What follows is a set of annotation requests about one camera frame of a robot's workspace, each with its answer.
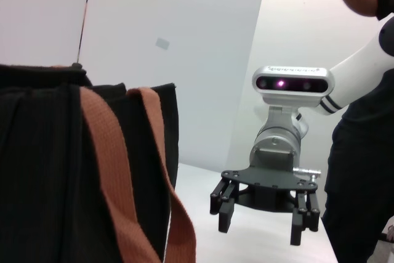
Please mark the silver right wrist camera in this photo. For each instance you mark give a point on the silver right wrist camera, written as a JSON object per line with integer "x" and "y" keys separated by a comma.
{"x": 292, "y": 90}

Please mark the person in black clothes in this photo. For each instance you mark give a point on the person in black clothes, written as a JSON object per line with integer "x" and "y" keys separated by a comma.
{"x": 363, "y": 167}

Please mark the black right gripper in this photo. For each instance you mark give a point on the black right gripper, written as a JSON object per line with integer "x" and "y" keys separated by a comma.
{"x": 271, "y": 186}

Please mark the grey wall sticker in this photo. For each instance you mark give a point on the grey wall sticker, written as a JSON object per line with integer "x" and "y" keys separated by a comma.
{"x": 162, "y": 43}

